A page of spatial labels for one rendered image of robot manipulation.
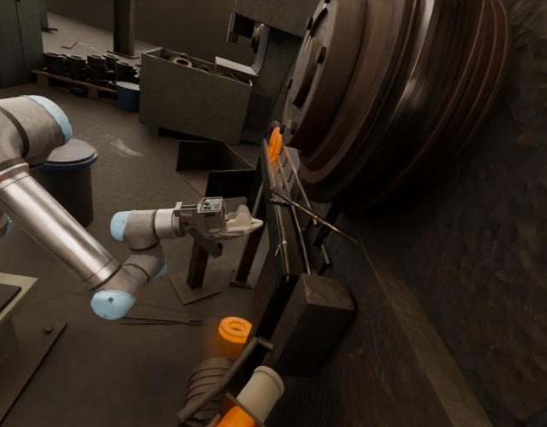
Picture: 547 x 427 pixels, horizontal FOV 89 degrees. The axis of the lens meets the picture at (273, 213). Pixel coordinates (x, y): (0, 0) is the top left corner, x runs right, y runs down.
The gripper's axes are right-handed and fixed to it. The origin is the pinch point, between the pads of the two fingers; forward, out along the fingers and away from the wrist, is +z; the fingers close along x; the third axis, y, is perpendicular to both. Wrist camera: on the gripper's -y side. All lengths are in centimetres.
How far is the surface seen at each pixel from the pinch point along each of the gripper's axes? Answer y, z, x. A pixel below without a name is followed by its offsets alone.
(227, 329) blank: -65, -17, 16
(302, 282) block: 2.1, 8.3, -22.2
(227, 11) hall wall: 110, -82, 1000
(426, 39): 40, 22, -22
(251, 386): -5.6, -1.7, -36.3
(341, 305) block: 0.5, 14.7, -26.7
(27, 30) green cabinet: 53, -236, 301
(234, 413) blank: 2.9, -2.9, -43.4
